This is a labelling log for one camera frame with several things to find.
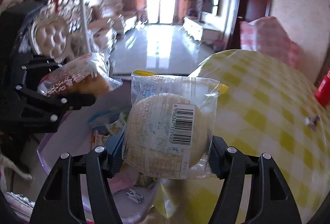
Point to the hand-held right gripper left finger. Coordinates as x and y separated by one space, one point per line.
117 154

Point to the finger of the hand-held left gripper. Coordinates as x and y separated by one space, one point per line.
33 66
77 101

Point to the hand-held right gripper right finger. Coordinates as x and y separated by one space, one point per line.
215 159

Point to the sandwich cake packet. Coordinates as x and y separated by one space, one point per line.
77 79

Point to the white round bun packet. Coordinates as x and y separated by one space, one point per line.
165 131

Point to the translucent purple plastic box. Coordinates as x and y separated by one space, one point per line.
51 159

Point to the small white orange packet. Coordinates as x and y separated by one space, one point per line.
99 139

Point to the pink snack packet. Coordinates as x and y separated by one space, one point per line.
121 182

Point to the white ornate chair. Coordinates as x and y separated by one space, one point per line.
50 35

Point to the beige ornate sofa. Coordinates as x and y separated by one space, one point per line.
103 27

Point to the small dark wrapped candy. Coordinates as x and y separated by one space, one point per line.
312 122

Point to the red thermos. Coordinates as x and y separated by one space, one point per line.
323 92

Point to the white television cabinet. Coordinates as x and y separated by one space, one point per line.
193 27

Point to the pink checkered cloth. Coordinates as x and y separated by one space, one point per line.
268 35

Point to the flat screen television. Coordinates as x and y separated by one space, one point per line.
208 3

